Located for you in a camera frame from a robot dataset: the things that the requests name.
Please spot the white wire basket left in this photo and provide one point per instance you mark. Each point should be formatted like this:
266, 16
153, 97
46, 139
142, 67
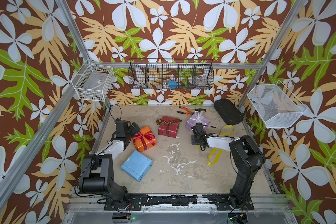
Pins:
92, 82

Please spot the white ribbon bow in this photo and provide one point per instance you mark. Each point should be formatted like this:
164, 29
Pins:
198, 117

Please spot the brown ribbon bow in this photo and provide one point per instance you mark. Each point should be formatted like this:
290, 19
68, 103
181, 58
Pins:
168, 121

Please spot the white mesh basket right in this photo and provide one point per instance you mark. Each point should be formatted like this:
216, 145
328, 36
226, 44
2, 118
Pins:
276, 105

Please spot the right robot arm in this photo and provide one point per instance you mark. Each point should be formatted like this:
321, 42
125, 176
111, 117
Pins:
247, 157

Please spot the blue gift box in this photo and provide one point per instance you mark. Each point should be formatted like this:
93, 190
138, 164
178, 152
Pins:
137, 165

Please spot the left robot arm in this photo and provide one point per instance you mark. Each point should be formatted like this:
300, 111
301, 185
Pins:
97, 175

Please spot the orange gift box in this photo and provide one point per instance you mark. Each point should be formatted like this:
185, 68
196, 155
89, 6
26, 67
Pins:
144, 140

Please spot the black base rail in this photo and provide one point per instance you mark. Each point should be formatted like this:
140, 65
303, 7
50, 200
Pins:
137, 201

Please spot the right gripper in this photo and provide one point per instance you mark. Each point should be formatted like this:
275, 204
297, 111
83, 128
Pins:
192, 141

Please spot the blue item in basket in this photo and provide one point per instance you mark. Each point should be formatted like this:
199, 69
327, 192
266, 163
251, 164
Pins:
172, 85

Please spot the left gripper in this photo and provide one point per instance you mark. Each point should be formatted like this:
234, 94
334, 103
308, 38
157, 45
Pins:
135, 126

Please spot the magenta gift box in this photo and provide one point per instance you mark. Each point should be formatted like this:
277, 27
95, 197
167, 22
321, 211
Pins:
169, 127

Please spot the orange handled pliers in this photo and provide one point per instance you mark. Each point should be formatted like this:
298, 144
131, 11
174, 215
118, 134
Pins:
188, 111

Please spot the yellow ribbon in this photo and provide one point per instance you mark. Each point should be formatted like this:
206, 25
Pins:
219, 143

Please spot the lilac gift box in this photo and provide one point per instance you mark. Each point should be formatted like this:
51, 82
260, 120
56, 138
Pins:
188, 125

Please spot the black wire basket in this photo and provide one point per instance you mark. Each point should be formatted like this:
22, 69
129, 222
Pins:
190, 74

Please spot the black oval case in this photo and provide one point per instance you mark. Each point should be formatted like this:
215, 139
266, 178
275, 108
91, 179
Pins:
230, 114

